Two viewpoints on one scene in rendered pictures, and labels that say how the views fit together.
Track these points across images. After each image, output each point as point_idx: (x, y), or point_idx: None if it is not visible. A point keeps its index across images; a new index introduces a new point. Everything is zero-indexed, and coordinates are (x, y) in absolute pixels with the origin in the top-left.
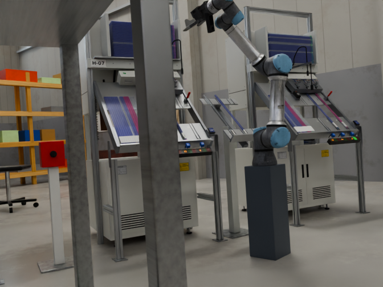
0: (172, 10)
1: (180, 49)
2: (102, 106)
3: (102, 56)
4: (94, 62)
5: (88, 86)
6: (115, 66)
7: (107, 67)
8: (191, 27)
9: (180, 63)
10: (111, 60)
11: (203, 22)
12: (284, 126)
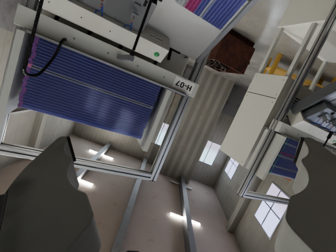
0: (4, 131)
1: (29, 49)
2: (248, 11)
3: (178, 92)
4: (187, 88)
5: (207, 58)
6: (162, 70)
7: (174, 74)
8: (320, 184)
9: (22, 20)
10: (163, 82)
11: (7, 203)
12: None
